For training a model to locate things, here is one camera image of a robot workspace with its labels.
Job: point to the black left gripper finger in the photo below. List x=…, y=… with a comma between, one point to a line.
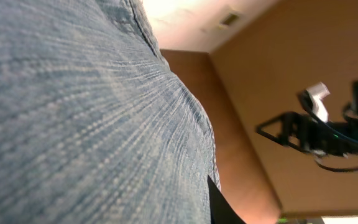
x=221, y=211

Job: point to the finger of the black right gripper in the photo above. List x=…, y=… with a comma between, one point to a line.
x=290, y=122

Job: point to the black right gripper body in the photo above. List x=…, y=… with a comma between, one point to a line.
x=316, y=138

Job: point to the light blue jeans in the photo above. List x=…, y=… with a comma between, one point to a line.
x=94, y=126

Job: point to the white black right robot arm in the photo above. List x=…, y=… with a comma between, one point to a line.
x=311, y=100

